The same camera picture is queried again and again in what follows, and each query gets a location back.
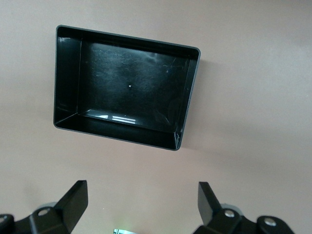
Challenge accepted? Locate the black rectangular plastic box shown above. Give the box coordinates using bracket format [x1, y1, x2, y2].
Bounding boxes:
[53, 24, 201, 152]

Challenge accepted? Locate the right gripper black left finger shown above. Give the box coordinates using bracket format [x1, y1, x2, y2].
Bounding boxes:
[0, 180, 89, 234]

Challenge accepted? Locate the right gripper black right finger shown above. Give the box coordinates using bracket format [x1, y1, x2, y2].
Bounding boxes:
[194, 181, 293, 234]

